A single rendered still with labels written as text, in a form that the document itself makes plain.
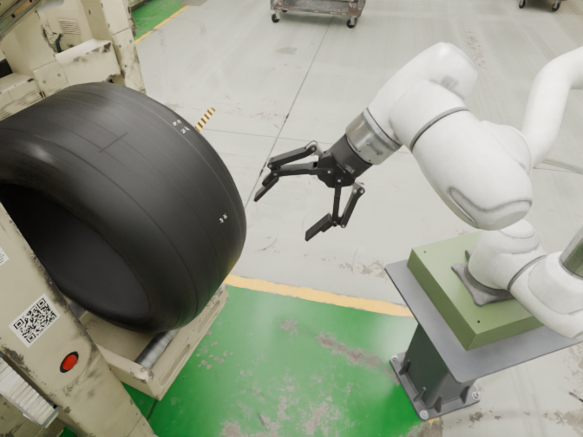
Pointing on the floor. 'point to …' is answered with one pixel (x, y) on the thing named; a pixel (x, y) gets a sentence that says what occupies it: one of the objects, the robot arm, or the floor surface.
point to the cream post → (60, 350)
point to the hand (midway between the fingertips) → (284, 214)
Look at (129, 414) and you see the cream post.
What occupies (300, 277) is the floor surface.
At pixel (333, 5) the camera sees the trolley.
